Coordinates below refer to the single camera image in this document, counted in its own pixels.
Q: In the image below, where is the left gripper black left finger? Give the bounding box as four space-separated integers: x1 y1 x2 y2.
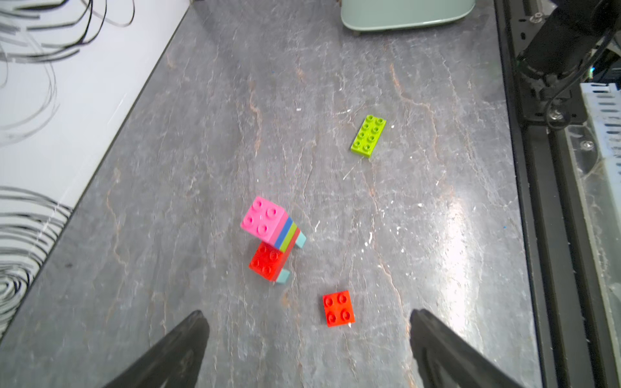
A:
106 310 210 387

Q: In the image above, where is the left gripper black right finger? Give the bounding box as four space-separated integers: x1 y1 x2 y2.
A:
410 309 520 387

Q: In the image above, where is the small red lego brick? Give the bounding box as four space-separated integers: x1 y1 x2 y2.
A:
323 291 355 328

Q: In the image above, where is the cyan lego brick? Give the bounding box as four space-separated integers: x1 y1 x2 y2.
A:
276 269 290 285
295 231 307 249

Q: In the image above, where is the long red lego brick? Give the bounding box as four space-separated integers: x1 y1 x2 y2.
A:
249 229 299 283

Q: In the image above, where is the blue lego brick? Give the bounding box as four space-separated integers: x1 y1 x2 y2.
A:
273 218 293 250

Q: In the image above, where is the pink lego brick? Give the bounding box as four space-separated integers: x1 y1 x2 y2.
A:
240 197 289 247

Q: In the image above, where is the small green lego brick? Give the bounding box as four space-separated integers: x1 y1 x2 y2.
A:
280 222 298 252

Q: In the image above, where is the long green lego brick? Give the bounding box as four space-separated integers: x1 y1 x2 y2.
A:
350 115 387 158

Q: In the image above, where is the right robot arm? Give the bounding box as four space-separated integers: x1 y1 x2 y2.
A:
511 1 620 103

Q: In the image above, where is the mint green toaster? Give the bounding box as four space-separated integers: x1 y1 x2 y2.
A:
338 0 475 32

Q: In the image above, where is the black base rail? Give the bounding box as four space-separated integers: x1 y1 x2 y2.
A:
495 1 620 387

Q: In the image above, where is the white slotted cable duct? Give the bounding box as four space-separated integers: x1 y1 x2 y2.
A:
581 83 620 196

